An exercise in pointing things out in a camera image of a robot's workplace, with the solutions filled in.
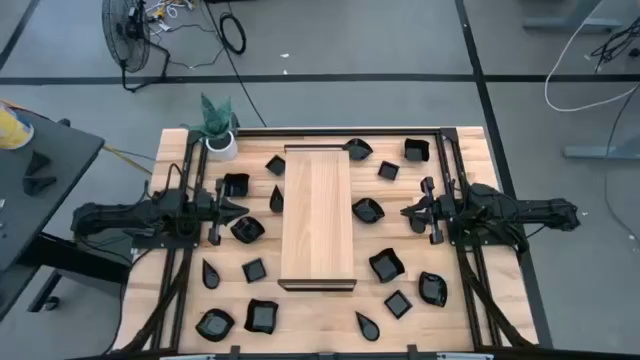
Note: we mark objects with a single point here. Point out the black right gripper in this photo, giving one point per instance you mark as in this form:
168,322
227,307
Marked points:
436,235

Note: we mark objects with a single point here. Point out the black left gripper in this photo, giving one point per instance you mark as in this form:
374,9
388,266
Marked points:
215,234

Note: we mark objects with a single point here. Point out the black wavy square bowl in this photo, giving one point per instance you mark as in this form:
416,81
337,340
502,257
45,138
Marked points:
261,316
386,266
416,150
236,186

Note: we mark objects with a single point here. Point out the black leaf-shaped plate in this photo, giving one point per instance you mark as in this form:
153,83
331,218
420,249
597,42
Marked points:
368,211
214,325
433,290
358,149
247,230

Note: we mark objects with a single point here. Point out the black teardrop plate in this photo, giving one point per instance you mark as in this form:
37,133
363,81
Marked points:
276,202
418,227
369,330
210,278

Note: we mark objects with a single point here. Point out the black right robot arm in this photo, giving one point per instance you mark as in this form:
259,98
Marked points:
540,210

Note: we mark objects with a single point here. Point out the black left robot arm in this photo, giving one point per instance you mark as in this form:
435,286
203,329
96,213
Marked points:
115,216

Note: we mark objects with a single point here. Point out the green plant white pot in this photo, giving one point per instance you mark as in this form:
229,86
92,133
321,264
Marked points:
222,150

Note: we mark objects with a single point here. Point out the long wooden tray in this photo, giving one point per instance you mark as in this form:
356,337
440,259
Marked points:
317,225

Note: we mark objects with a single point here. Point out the silver aluminium bar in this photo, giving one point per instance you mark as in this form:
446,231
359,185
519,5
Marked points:
465,357
187,357

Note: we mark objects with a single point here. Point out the black side table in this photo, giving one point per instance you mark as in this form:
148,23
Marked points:
60,150

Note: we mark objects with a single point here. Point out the grey desk foot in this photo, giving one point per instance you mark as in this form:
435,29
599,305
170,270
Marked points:
600,151
570,23

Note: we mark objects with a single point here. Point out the white power strip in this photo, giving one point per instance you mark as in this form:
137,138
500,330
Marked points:
163,25

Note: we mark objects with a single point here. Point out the black caster wheel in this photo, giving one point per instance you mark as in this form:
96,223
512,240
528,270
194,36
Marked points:
51,303

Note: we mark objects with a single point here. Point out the black floor fan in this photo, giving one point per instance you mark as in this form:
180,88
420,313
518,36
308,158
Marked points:
131,27

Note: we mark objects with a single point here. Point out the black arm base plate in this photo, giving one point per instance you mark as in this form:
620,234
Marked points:
150,242
452,240

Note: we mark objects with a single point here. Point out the black aluminium table frame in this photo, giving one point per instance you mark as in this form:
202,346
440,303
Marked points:
350,132

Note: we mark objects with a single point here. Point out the black triangular bracket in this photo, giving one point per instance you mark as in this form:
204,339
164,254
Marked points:
37,162
36,185

